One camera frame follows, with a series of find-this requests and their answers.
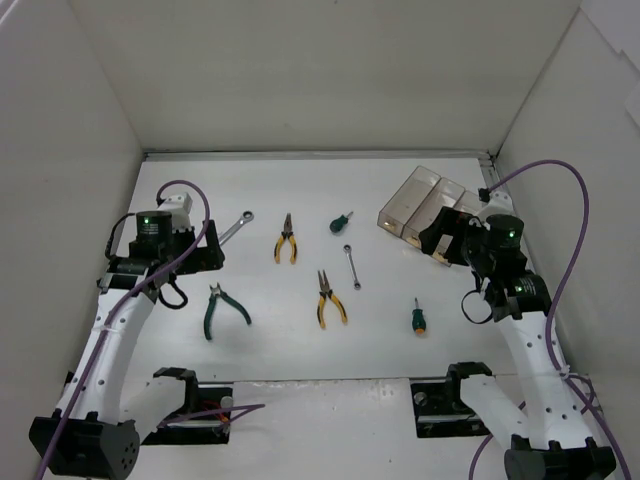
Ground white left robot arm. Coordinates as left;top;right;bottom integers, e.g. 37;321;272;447
29;192;225;479

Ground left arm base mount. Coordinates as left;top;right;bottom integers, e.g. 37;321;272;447
142;383;234;446

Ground yellow pliers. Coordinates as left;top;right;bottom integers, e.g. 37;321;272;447
274;213;298;264
316;270;348;329

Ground clear bin right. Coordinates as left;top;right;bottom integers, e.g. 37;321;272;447
433;190;482;267

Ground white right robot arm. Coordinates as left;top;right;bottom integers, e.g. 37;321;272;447
419;192;617;479

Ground stubby green screwdriver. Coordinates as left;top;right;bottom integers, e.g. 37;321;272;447
329;211;353;235

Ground clear bin middle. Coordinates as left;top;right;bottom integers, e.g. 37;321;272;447
402;177;465;249

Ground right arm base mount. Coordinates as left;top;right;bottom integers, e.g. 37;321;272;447
410;379;489;439

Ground green orange screwdriver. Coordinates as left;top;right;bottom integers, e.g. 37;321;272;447
411;297;426;336

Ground large silver ratchet wrench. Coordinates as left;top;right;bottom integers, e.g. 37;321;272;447
218;210;254;246

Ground green handled cutters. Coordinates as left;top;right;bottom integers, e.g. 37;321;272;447
202;282;253;342

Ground small silver ratchet wrench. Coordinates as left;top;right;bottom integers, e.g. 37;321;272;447
343;244;361;290

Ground clear bin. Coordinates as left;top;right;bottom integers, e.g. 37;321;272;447
433;190;482;267
377;166;441;238
402;177;465;249

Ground clear bin left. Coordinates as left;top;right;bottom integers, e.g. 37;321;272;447
377;166;441;238

